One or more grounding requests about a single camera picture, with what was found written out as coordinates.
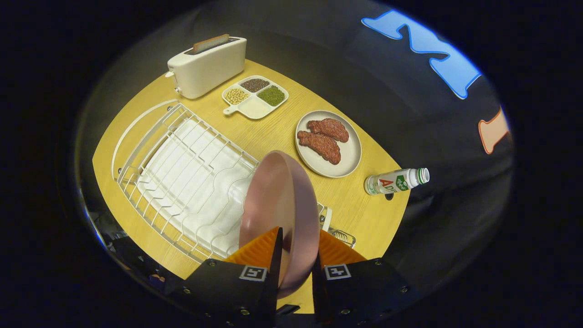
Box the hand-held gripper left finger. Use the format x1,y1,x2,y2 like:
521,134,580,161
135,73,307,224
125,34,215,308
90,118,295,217
166,226,284,326

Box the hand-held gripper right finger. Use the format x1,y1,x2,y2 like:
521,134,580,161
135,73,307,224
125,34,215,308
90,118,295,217
311,229,417,326

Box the metal wire cutlery basket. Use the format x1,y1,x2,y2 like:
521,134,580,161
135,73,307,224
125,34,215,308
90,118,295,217
319,203,357,249

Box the pink plate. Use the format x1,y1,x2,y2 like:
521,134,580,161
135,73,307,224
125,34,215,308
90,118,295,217
239,150,320,299

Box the white wire dish rack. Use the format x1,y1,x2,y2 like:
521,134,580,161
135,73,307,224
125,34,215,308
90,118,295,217
111,99,333,265

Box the grey round plate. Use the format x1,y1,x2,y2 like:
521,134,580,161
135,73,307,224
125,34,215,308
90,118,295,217
295,110,362,178

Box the white divided dish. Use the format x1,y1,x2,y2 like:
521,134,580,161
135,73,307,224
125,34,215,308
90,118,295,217
222,75,289,120

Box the white drip tray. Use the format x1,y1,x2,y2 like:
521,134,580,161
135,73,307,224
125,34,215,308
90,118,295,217
137,118,256,260

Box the white drink bottle green label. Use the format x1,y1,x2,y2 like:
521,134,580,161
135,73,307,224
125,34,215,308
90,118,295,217
364,168,430,196

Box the red raw meat slice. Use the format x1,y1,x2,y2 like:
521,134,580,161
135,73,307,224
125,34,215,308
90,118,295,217
307,118,350,143
297,131,342,165

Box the green mung beans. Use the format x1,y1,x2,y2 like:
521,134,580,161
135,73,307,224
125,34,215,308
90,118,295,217
258,86,286,107

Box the yellow soybeans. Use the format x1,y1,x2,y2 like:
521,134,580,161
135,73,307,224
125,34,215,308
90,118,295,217
225,88,250,105

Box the dark brown beans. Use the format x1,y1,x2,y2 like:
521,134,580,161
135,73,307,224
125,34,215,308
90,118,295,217
240,78,270,93

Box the black backdrop cloth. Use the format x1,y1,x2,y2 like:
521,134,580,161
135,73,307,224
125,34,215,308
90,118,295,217
77,0,513,292

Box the white toaster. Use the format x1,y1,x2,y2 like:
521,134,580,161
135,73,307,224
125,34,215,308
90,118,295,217
165,36,247,100

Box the bread slice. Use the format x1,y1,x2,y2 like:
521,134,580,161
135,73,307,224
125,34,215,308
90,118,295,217
193,34,230,53

